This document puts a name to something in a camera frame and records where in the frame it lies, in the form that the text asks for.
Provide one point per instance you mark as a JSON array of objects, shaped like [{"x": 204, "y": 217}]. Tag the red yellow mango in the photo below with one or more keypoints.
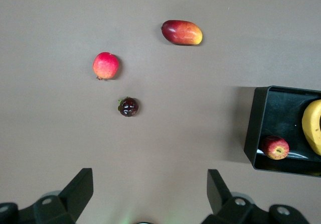
[{"x": 181, "y": 32}]

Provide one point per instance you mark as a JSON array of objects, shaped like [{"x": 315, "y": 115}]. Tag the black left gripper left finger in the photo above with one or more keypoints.
[{"x": 75, "y": 194}]

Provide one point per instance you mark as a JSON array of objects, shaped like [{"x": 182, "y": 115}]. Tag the red yellow apple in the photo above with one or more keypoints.
[{"x": 275, "y": 148}]

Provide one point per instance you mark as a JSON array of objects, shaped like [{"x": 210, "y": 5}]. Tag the black plastic box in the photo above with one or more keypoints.
[{"x": 281, "y": 108}]

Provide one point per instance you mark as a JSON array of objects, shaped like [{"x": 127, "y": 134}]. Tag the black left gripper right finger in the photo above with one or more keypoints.
[{"x": 220, "y": 199}]

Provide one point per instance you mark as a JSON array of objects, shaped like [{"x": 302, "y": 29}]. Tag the dark purple plum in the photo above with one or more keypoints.
[{"x": 128, "y": 107}]

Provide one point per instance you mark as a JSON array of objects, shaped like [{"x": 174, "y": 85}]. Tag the yellow banana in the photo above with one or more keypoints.
[{"x": 311, "y": 126}]

